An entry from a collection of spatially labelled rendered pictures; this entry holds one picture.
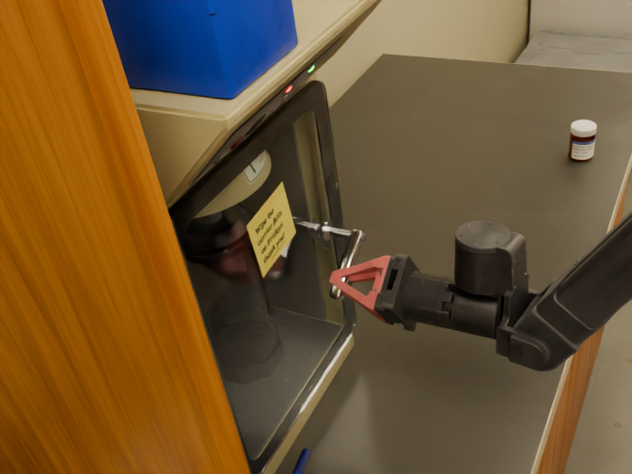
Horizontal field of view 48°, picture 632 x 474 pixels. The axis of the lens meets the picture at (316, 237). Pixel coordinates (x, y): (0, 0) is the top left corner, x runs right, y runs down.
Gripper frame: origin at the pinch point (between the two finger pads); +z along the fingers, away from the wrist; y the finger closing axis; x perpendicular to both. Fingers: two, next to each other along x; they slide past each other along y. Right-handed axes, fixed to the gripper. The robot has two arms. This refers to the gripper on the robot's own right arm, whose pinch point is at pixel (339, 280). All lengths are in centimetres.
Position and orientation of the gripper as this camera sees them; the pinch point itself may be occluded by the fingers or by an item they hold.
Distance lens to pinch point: 85.1
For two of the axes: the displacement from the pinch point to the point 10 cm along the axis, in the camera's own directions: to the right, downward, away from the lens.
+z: -8.9, -1.6, 4.3
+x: -3.0, 9.2, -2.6
